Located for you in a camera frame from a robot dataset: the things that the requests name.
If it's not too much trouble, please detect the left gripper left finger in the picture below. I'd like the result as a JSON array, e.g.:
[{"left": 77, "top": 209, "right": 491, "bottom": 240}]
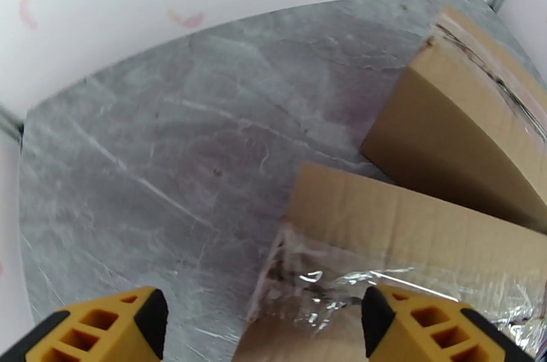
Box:
[{"left": 0, "top": 286, "right": 169, "bottom": 362}]

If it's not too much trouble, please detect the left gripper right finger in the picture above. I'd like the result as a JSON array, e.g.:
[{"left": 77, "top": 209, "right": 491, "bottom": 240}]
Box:
[{"left": 360, "top": 285, "right": 535, "bottom": 362}]

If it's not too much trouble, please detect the long taped cardboard box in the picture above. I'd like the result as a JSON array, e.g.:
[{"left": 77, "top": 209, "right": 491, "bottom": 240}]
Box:
[{"left": 232, "top": 161, "right": 547, "bottom": 362}]

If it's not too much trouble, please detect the short taped cardboard box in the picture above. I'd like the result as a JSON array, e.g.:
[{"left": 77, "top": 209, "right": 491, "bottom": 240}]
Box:
[{"left": 360, "top": 5, "right": 547, "bottom": 234}]

